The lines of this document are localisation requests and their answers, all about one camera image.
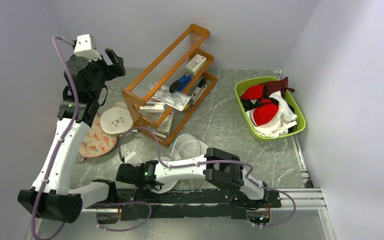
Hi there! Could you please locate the red black bra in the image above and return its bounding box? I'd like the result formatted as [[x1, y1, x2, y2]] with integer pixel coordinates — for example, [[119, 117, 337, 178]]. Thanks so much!
[[240, 84, 279, 126]]

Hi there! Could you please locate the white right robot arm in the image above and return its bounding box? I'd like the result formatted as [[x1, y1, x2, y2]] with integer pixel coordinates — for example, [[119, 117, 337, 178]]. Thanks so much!
[[115, 147, 269, 207]]

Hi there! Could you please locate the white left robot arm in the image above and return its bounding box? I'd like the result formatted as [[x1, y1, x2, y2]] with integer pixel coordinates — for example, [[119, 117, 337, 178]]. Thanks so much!
[[17, 48, 126, 223]]

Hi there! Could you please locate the floral orange bra wash bag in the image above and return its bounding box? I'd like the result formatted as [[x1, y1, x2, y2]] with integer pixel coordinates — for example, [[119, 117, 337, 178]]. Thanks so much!
[[76, 114, 118, 162]]

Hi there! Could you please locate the white stapler box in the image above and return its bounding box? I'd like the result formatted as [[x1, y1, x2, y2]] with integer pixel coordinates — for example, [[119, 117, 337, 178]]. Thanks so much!
[[156, 112, 174, 136]]

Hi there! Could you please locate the orange wooden desk shelf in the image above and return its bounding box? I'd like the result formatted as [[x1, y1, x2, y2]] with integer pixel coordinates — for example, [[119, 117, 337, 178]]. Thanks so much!
[[122, 24, 218, 147]]

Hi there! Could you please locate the blue black stapler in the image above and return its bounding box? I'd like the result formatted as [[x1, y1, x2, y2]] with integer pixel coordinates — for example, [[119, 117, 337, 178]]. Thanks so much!
[[168, 73, 192, 94]]

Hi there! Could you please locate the clear protractor ruler packet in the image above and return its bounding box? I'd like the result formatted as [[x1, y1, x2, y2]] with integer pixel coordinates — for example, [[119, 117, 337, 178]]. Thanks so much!
[[152, 85, 191, 111]]

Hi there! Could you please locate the white staples box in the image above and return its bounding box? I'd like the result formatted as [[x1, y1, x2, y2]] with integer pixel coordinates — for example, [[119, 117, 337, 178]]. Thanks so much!
[[185, 54, 207, 76]]

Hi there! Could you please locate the grey long stapler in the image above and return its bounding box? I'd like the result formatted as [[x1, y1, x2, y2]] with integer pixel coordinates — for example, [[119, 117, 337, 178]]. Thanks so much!
[[189, 78, 207, 105]]

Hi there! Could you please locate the black white garments pile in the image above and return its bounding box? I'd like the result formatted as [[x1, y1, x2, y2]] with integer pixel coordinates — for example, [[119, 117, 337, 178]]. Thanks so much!
[[245, 91, 298, 139]]

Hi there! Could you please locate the dark red garment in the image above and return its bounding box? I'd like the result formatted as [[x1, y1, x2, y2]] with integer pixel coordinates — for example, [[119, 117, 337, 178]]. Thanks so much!
[[262, 77, 295, 98]]

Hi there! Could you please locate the lime green plastic basket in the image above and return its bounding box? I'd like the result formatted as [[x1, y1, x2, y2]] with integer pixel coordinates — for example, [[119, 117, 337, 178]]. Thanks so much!
[[234, 76, 306, 141]]

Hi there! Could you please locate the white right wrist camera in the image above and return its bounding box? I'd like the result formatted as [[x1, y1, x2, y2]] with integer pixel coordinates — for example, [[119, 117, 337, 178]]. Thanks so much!
[[123, 148, 144, 167]]

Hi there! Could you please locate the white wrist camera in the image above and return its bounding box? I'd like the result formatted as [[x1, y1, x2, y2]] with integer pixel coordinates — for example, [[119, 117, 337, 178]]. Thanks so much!
[[73, 34, 103, 62], [123, 148, 144, 167]]

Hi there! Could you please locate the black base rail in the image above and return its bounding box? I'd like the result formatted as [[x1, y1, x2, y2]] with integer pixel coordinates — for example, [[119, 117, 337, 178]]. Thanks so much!
[[86, 188, 282, 221]]

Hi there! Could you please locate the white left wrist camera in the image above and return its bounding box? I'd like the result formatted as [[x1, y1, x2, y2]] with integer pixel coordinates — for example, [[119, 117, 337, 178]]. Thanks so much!
[[73, 34, 103, 62]]

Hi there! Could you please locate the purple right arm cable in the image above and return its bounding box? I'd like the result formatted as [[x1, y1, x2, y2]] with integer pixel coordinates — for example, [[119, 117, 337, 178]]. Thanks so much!
[[117, 126, 297, 230]]

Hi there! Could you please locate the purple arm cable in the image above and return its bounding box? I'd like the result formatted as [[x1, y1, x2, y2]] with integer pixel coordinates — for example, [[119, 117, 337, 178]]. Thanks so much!
[[29, 35, 153, 240], [117, 126, 297, 230]]

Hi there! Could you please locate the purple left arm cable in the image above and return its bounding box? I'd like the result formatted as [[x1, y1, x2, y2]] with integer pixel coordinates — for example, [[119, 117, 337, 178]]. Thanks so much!
[[29, 35, 153, 240]]

